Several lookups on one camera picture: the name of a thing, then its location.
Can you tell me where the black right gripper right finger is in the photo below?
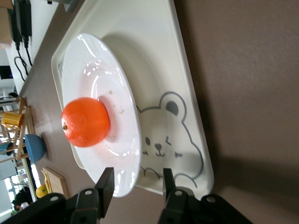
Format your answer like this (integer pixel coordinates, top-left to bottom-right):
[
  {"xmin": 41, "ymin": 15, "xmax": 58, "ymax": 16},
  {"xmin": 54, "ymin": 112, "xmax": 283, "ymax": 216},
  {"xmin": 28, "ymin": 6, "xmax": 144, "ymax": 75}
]
[{"xmin": 157, "ymin": 167, "xmax": 194, "ymax": 224}]

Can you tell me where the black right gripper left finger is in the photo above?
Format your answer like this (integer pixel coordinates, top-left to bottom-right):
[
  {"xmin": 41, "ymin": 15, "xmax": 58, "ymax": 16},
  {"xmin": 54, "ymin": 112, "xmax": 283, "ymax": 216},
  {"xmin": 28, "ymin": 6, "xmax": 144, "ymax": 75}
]
[{"xmin": 73, "ymin": 167, "xmax": 115, "ymax": 224}]

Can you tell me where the orange mandarin fruit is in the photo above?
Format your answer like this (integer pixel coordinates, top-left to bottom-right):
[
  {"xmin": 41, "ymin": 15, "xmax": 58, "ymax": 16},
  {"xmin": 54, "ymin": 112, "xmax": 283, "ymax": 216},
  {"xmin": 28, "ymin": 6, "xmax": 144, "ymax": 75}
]
[{"xmin": 61, "ymin": 97, "xmax": 111, "ymax": 148}]

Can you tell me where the white round plate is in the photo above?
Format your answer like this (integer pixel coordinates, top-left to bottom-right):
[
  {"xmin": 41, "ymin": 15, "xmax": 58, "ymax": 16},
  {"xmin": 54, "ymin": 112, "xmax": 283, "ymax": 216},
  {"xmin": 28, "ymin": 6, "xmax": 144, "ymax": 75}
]
[{"xmin": 60, "ymin": 33, "xmax": 142, "ymax": 198}]

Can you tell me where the wooden cutting board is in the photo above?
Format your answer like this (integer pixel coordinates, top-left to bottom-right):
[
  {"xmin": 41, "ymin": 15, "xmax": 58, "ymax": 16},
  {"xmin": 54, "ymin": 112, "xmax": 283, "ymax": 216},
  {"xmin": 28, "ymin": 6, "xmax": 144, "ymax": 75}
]
[{"xmin": 42, "ymin": 166, "xmax": 71, "ymax": 199}]

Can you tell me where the yellow plastic knife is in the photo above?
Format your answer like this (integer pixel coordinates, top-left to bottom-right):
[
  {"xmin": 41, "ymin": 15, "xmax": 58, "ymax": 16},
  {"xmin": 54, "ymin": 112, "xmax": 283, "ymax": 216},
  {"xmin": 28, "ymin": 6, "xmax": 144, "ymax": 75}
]
[{"xmin": 45, "ymin": 170, "xmax": 53, "ymax": 194}]

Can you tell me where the yellow plastic fork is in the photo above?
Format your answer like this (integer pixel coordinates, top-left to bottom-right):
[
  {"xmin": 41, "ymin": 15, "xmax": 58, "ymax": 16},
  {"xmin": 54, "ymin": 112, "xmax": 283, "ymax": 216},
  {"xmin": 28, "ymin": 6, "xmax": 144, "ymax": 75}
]
[{"xmin": 40, "ymin": 169, "xmax": 49, "ymax": 192}]

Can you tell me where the yellow lemon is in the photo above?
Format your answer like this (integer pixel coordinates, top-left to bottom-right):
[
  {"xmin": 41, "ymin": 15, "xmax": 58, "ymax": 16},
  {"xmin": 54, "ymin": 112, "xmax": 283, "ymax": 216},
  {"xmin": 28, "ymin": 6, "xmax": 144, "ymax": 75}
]
[{"xmin": 35, "ymin": 184, "xmax": 49, "ymax": 199}]

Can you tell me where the blue bowl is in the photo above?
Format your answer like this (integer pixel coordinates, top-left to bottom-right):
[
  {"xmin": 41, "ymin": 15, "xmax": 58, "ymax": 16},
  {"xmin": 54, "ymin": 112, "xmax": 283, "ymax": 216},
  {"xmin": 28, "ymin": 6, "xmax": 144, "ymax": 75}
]
[{"xmin": 24, "ymin": 133, "xmax": 47, "ymax": 164}]

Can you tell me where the yellow cup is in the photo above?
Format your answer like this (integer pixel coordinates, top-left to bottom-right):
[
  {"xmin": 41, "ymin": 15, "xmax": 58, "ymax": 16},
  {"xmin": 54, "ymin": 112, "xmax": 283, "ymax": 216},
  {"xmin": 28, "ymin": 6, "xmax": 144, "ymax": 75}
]
[{"xmin": 1, "ymin": 111, "xmax": 25, "ymax": 129}]

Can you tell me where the wooden cup rack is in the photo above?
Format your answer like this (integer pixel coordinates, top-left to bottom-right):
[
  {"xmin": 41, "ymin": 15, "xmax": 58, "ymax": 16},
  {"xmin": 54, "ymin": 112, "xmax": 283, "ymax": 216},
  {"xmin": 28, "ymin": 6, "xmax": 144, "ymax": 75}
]
[{"xmin": 0, "ymin": 97, "xmax": 36, "ymax": 164}]

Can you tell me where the cream bear print tray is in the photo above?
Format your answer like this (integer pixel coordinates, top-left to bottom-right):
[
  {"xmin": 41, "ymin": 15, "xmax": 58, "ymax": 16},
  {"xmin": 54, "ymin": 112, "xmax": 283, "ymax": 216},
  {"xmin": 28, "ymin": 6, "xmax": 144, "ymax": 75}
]
[{"xmin": 50, "ymin": 0, "xmax": 215, "ymax": 201}]

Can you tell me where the black power adapter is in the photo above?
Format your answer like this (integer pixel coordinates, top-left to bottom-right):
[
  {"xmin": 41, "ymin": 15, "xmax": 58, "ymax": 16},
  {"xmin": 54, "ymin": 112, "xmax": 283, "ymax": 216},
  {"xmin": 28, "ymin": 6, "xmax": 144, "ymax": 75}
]
[{"xmin": 13, "ymin": 0, "xmax": 33, "ymax": 44}]

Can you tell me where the brown cardboard box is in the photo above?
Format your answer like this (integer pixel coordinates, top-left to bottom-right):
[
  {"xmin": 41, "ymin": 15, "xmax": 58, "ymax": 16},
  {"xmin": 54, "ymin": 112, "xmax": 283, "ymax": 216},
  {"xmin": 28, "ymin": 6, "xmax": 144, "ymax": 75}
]
[{"xmin": 0, "ymin": 6, "xmax": 15, "ymax": 44}]

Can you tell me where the black cable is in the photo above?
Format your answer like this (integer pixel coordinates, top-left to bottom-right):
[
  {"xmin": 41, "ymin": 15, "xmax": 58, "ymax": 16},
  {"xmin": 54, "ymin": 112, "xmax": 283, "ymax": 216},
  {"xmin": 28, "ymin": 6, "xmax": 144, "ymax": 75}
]
[{"xmin": 14, "ymin": 35, "xmax": 34, "ymax": 83}]

